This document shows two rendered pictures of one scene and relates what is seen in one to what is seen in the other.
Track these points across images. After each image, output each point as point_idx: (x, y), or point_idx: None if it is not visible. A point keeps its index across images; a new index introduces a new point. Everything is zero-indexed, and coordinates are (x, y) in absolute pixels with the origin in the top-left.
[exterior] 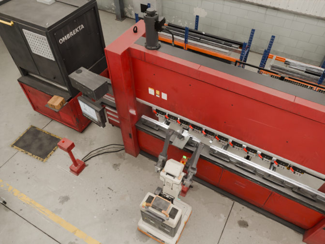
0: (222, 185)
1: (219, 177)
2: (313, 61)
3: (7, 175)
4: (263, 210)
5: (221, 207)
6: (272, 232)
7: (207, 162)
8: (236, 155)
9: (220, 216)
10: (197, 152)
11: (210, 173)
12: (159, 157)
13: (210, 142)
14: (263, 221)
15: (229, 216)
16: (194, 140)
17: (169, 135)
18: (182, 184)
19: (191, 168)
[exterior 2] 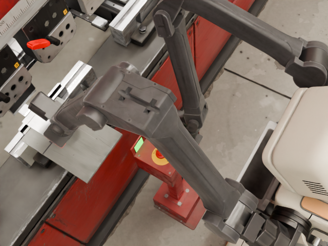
0: (201, 72)
1: (194, 62)
2: None
3: None
4: (250, 9)
5: (241, 101)
6: (298, 5)
7: (162, 71)
8: (85, 42)
9: (267, 106)
10: (225, 12)
11: (175, 88)
12: (236, 230)
13: (100, 23)
14: (275, 16)
15: (265, 85)
16: (76, 85)
17: (172, 96)
18: (179, 197)
19: (312, 58)
